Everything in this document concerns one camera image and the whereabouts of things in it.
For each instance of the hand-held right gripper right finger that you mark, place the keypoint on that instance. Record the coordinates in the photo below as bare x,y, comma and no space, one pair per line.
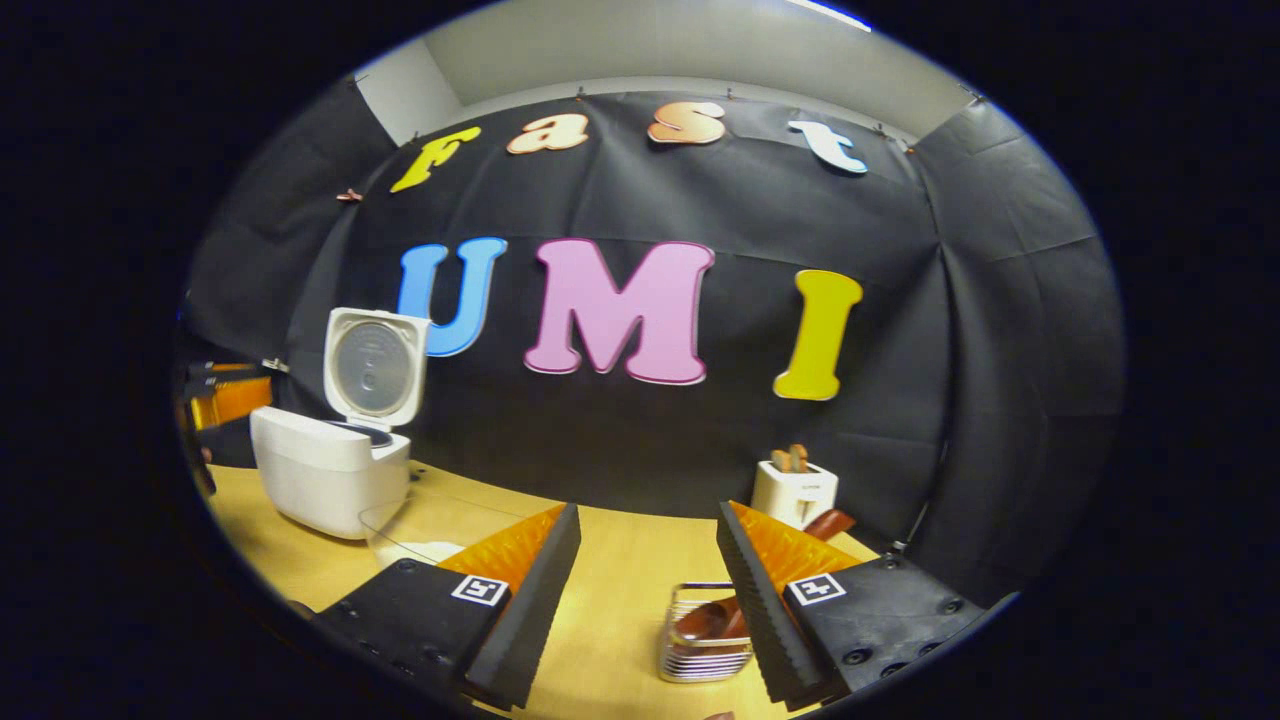
765,610

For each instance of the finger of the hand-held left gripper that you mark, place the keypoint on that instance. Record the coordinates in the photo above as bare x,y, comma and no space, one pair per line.
220,369
235,400

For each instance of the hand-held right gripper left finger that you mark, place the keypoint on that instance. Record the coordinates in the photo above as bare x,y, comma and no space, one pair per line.
530,610

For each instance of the brown wooden spoon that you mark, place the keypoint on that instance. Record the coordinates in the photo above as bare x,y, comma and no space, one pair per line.
705,620

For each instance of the white rice cooker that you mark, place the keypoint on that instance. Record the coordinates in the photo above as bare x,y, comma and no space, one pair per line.
320,480

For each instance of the silver clip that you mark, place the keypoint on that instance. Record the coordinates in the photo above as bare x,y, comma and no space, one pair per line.
276,365

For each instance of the white toaster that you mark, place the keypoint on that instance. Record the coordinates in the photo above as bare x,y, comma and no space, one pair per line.
790,495

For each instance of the toast bread slice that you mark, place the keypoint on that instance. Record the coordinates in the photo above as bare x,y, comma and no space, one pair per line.
800,458
780,461

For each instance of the clear plastic container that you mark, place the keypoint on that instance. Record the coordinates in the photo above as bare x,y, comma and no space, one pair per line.
400,520

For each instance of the black backdrop cloth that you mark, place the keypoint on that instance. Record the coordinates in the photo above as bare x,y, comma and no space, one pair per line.
700,450

